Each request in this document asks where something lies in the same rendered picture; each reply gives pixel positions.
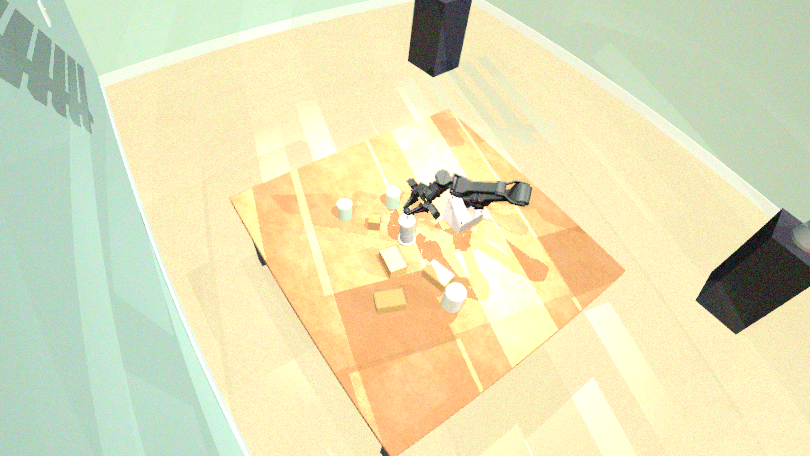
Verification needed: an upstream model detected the french press coffee maker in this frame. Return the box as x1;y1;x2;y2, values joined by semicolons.
398;207;416;246

